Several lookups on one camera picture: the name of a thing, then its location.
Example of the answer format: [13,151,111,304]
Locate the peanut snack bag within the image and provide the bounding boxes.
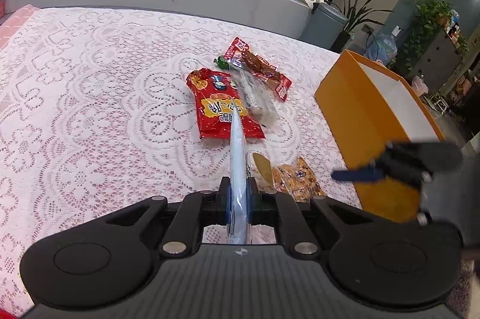
[272,157,325,203]

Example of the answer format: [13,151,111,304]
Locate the red chip snack bag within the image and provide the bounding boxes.
[186,68,264,139]

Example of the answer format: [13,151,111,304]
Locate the white lace tablecloth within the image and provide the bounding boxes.
[0,3,480,318]

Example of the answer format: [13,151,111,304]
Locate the orange cardboard box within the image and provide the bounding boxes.
[314,49,448,224]

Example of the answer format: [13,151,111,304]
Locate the grey cabinet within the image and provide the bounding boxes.
[408,30,461,94]

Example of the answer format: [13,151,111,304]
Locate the water jug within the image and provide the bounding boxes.
[365,33,397,67]

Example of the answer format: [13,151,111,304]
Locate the potted green plant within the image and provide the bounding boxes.
[329,0,392,53]

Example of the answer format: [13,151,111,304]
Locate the small green candy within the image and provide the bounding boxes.
[213,56,230,70]

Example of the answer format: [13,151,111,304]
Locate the clear white candy packet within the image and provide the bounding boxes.
[230,70,278,127]

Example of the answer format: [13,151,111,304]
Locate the grey trash bin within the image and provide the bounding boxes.
[299,2,347,49]

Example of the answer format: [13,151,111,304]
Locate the climbing green plant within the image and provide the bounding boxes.
[394,0,454,77]

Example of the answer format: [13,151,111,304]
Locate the red meat snack packet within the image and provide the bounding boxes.
[223,37,292,102]

